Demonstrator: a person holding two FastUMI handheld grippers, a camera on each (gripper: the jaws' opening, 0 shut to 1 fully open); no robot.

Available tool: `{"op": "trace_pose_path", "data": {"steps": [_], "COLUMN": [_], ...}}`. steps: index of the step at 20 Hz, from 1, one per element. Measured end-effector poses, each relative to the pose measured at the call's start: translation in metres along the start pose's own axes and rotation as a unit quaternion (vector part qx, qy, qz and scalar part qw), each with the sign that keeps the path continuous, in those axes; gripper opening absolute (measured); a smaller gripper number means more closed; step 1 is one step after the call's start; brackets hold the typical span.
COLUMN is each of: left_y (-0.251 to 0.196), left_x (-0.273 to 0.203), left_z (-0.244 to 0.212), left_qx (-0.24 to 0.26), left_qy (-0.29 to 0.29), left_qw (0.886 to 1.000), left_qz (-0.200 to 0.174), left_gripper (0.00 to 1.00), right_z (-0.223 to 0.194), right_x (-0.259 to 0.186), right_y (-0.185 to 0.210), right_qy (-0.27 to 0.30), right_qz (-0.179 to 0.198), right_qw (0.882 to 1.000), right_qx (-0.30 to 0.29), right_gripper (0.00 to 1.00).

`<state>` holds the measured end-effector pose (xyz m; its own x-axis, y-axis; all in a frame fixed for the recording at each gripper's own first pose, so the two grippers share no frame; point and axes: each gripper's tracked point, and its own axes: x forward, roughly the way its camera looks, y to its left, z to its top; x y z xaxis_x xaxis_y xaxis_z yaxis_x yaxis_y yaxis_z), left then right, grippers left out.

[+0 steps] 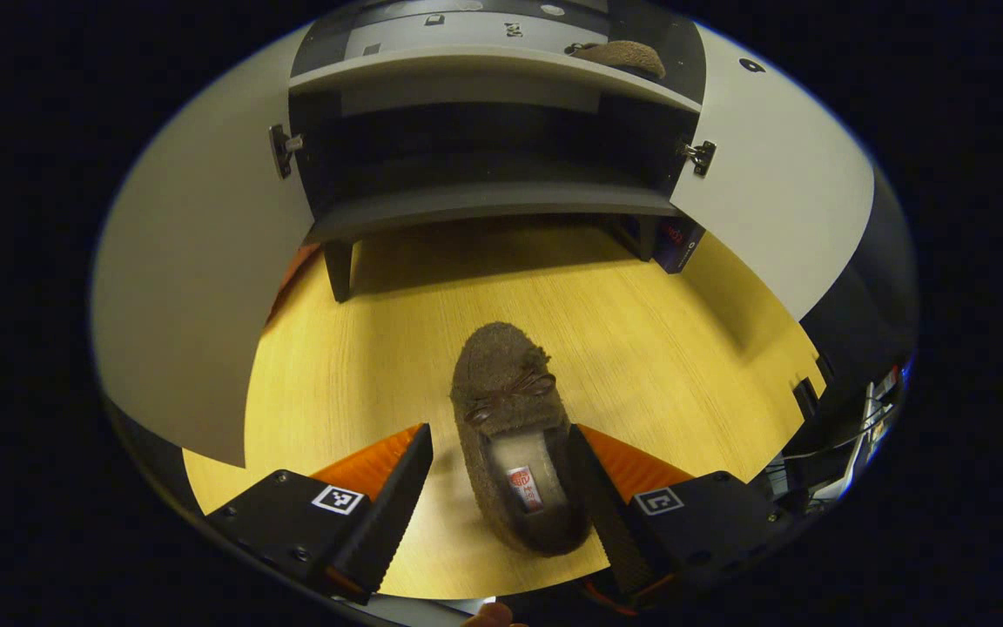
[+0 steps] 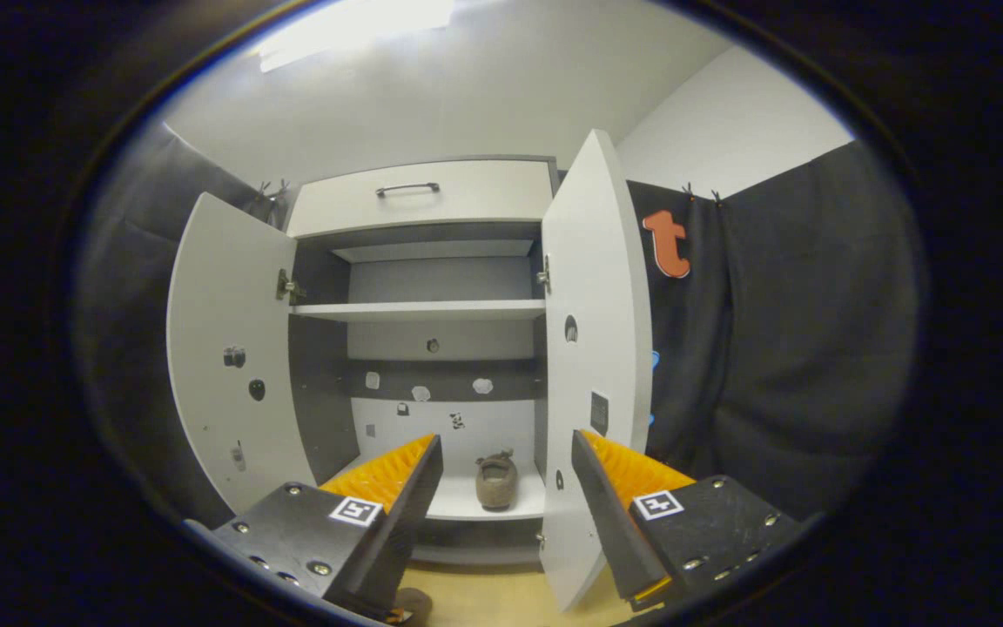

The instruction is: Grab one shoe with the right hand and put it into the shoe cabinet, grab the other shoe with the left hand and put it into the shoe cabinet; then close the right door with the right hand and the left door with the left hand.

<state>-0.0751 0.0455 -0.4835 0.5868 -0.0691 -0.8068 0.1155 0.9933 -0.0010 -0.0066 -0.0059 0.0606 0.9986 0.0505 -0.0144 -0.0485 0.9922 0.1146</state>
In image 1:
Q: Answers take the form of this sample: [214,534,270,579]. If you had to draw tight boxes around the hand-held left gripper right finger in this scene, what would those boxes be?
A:
[567,423,794,615]

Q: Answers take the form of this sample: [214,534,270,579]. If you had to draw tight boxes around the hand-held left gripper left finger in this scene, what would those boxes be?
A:
[205,423,434,604]

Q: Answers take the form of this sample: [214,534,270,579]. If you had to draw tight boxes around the brown fuzzy slipper shoe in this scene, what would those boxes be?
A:
[568,40,667,81]
[450,321,595,558]

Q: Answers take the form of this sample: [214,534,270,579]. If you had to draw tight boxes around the white shoe cabinet door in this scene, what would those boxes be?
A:
[670,24,875,321]
[91,24,320,469]

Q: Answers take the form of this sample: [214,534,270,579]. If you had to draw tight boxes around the white shoe cabinet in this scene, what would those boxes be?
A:
[286,0,710,304]

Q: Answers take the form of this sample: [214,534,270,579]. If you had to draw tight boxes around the metal door hinge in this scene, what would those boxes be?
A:
[268,124,305,180]
[678,139,718,178]

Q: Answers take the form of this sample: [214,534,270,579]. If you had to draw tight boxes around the white cabinet shelf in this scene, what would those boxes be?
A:
[289,44,703,116]

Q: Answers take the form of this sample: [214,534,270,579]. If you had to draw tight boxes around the black backdrop cloth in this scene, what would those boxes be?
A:
[798,170,919,419]

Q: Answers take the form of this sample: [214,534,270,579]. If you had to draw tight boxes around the white cable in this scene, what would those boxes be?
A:
[780,409,899,462]

